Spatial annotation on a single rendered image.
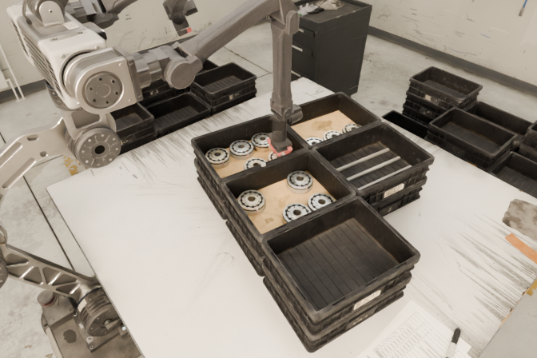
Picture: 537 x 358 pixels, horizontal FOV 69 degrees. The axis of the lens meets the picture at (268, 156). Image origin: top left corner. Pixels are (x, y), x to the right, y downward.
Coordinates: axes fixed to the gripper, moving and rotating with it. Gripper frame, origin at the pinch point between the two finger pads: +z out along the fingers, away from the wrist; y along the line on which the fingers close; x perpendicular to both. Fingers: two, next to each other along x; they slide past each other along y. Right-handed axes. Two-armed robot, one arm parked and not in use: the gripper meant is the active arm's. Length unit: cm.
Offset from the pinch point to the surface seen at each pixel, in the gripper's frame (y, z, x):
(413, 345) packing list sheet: -81, 18, -6
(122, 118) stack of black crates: 118, 36, 54
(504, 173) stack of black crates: -16, 50, -140
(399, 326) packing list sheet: -74, 18, -6
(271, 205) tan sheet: -20.8, 4.2, 13.4
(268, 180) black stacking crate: -10.4, 1.2, 9.6
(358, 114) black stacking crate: 10.7, -1.1, -47.2
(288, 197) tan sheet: -19.8, 4.2, 5.5
